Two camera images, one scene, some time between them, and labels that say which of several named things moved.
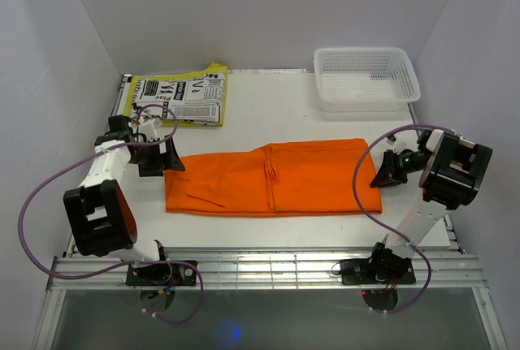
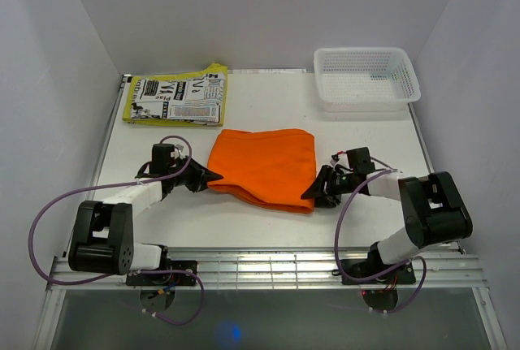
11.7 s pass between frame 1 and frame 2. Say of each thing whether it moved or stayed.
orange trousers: moved
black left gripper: moved
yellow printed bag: stayed
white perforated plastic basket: stayed
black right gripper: moved
